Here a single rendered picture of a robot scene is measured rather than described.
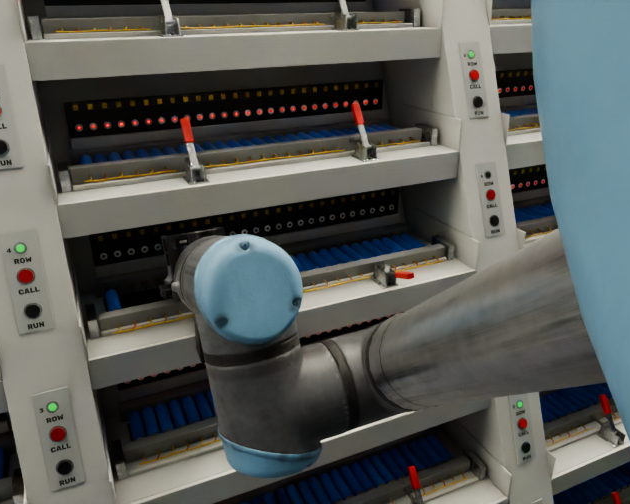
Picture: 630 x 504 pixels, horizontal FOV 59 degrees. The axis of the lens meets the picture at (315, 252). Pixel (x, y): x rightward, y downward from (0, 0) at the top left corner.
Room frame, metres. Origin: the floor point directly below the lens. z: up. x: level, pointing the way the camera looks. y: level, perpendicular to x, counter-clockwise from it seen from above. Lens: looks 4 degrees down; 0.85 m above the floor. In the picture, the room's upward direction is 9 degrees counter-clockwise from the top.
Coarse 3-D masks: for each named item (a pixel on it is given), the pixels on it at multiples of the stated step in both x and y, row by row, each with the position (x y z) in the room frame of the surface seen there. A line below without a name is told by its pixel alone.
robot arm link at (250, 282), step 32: (192, 256) 0.54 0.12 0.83; (224, 256) 0.46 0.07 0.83; (256, 256) 0.47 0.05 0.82; (288, 256) 0.49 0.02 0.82; (192, 288) 0.50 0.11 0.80; (224, 288) 0.46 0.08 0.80; (256, 288) 0.47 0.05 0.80; (288, 288) 0.48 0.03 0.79; (224, 320) 0.46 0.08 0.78; (256, 320) 0.47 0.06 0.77; (288, 320) 0.47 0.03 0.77; (224, 352) 0.48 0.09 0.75
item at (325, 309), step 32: (352, 224) 1.02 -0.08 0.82; (384, 224) 1.05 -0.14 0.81; (416, 224) 1.06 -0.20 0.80; (160, 256) 0.89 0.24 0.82; (448, 256) 0.95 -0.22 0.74; (352, 288) 0.86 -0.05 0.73; (416, 288) 0.88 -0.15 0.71; (96, 320) 0.74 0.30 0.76; (192, 320) 0.78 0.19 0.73; (320, 320) 0.82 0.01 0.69; (352, 320) 0.84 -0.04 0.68; (96, 352) 0.71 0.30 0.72; (128, 352) 0.71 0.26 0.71; (160, 352) 0.73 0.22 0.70; (192, 352) 0.75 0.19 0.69; (96, 384) 0.71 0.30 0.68
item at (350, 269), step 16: (384, 256) 0.92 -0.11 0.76; (400, 256) 0.92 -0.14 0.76; (416, 256) 0.93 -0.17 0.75; (432, 256) 0.94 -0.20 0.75; (304, 272) 0.87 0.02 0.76; (320, 272) 0.87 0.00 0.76; (336, 272) 0.87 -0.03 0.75; (352, 272) 0.89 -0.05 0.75; (368, 272) 0.90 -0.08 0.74; (320, 288) 0.85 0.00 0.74; (144, 304) 0.78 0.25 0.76; (160, 304) 0.78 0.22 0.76; (176, 304) 0.78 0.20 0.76; (112, 320) 0.75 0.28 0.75; (128, 320) 0.76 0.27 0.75; (144, 320) 0.77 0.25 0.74; (176, 320) 0.77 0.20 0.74
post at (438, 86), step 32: (448, 0) 0.92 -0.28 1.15; (480, 0) 0.95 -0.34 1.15; (448, 32) 0.92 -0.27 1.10; (480, 32) 0.95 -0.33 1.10; (384, 64) 1.09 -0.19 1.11; (416, 64) 1.00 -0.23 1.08; (448, 64) 0.92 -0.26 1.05; (416, 96) 1.01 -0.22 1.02; (448, 96) 0.93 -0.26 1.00; (480, 128) 0.94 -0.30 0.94; (480, 160) 0.93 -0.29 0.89; (416, 192) 1.05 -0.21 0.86; (448, 192) 0.96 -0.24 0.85; (448, 224) 0.97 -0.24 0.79; (480, 224) 0.93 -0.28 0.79; (512, 224) 0.95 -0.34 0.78; (480, 256) 0.92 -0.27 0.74; (480, 416) 0.96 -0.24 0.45; (512, 448) 0.93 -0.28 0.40; (544, 448) 0.95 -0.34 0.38; (512, 480) 0.92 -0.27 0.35; (544, 480) 0.95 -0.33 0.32
